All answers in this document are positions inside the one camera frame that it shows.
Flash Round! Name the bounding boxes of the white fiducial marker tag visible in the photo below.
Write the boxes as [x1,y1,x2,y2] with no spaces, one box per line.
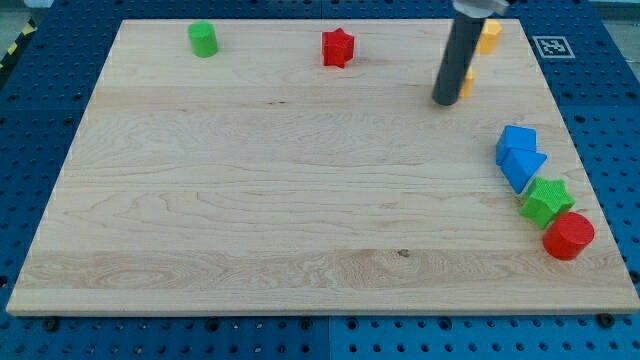
[533,35,575,59]

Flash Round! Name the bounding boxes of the yellow heart block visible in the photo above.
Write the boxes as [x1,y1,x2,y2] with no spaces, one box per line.
[459,67,476,98]

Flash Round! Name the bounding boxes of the wooden board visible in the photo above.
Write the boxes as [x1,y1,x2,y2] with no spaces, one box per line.
[7,19,639,317]

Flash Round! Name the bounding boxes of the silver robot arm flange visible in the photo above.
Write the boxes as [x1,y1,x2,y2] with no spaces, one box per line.
[452,0,510,18]

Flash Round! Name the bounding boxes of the green star block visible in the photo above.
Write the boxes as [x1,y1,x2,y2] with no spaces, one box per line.
[520,177,576,229]

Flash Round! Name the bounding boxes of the blue triangle block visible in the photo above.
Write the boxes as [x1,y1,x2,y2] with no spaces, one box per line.
[499,148,547,194]

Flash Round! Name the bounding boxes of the blue cube block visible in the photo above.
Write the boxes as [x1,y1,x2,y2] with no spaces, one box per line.
[496,125,537,166]

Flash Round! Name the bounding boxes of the green cylinder block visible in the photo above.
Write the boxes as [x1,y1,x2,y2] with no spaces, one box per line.
[187,21,218,58]

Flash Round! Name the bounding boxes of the red cylinder block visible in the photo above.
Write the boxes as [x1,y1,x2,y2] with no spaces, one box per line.
[543,212,595,261]

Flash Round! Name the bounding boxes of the yellow hexagon block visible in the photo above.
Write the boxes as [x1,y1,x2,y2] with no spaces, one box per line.
[476,19,503,55]

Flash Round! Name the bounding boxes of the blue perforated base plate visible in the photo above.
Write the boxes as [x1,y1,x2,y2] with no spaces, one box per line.
[1,1,639,359]

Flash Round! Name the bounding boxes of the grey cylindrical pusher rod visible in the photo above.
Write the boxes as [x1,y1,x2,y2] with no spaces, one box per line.
[432,12,486,106]

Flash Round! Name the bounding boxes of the red star block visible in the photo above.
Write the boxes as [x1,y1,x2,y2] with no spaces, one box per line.
[321,28,355,68]

